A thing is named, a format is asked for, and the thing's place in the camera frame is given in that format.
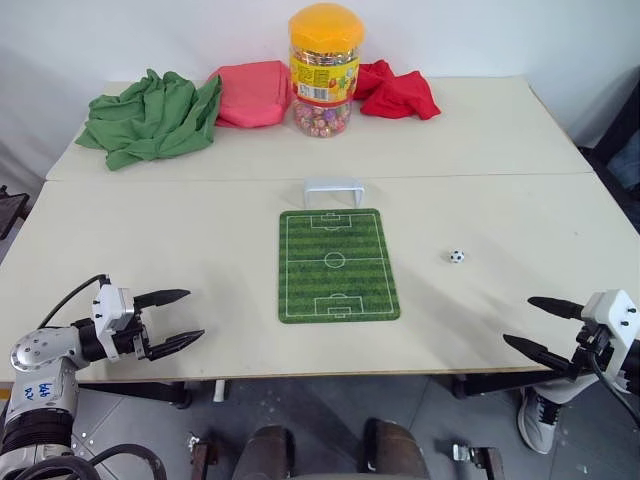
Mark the metal bracket with dark post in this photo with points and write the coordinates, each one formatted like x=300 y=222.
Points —
x=202 y=457
x=477 y=455

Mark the white table leg stub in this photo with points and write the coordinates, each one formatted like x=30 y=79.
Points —
x=220 y=391

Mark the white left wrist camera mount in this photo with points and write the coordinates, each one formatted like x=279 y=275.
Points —
x=111 y=310

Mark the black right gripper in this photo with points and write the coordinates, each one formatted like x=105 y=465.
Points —
x=592 y=352

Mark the small soccer ball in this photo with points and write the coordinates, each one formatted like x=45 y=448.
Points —
x=456 y=256

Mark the crumpled green cloth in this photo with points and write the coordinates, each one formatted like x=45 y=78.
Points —
x=150 y=117

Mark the green soccer field mat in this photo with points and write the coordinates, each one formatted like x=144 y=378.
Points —
x=337 y=265

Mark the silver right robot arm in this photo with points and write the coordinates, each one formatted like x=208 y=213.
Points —
x=627 y=367

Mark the dark rounded shape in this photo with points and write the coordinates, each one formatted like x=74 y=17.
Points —
x=267 y=455
x=395 y=452

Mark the folded pink cloth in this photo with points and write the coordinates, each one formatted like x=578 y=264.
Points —
x=250 y=95

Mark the crumpled red cloth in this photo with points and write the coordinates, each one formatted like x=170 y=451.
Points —
x=400 y=95

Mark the small white goal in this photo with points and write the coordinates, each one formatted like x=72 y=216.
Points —
x=333 y=185

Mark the black table frame bar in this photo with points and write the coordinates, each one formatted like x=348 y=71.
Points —
x=135 y=392
x=500 y=382

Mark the black stand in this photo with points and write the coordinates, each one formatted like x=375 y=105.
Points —
x=11 y=210

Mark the light grey trouser leg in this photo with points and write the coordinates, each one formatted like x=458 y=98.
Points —
x=565 y=391

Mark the white sneaker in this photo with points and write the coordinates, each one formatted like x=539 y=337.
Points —
x=537 y=420

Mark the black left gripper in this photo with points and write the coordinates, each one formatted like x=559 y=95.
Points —
x=131 y=345

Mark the candy jar with yellow lid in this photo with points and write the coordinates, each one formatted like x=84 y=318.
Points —
x=325 y=65

